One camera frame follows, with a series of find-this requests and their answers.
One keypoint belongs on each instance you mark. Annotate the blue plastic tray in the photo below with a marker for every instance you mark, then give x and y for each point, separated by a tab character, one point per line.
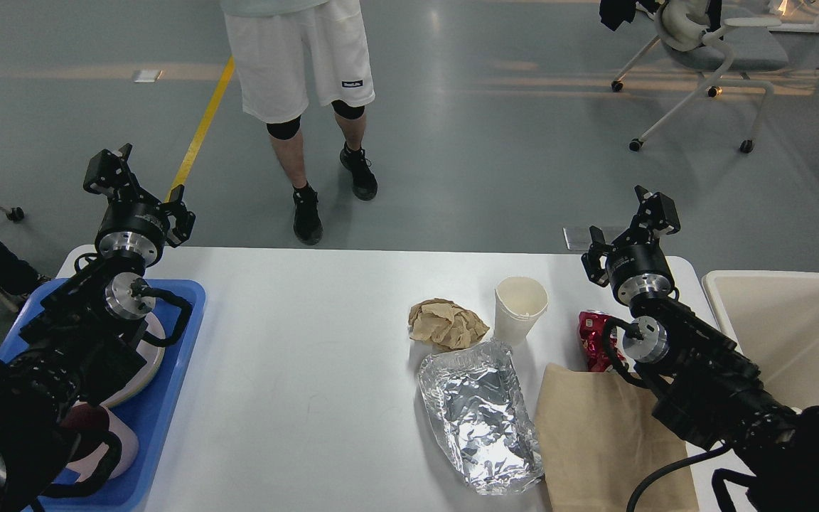
148	414

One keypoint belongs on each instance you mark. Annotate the crumpled aluminium foil tray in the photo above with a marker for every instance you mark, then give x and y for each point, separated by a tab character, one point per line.
479	418

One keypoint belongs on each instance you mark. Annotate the pink mug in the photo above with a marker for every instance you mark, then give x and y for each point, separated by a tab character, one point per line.
93	419

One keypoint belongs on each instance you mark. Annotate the crumpled brown paper ball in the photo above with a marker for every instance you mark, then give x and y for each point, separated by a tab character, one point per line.
445	324

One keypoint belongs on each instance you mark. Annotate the standing person in white shorts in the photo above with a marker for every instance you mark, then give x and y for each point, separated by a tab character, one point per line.
273	44

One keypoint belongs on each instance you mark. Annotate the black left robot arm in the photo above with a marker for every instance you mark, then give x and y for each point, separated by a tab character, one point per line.
82	347

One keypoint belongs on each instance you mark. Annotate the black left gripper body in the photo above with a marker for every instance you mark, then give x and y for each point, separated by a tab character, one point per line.
132	227

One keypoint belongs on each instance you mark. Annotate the white desk at top right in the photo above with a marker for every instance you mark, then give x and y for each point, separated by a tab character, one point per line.
796	16

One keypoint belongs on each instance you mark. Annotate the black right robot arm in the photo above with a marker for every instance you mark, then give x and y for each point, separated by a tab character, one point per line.
708	394

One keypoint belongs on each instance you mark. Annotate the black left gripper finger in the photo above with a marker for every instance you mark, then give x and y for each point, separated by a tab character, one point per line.
183	219
108	174

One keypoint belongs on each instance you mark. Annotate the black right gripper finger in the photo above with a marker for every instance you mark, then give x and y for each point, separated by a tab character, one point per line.
656	216
592	259

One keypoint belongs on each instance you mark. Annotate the grey office chair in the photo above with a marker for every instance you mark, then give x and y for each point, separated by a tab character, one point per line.
723	46

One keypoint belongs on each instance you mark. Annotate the pink plate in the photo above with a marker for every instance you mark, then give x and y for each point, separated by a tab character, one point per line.
153	356

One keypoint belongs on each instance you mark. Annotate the crushed red can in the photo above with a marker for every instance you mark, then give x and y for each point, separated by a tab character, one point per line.
591	327

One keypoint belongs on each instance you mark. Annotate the brown paper bag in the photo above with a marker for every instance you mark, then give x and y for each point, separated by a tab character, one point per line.
598	439

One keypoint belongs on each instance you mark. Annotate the white paper cup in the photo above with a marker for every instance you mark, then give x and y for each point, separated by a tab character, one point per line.
519	302

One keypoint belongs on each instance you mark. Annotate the white waste bin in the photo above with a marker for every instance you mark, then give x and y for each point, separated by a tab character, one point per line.
774	318

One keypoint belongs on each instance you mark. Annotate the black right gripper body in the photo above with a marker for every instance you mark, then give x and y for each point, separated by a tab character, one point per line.
638	269

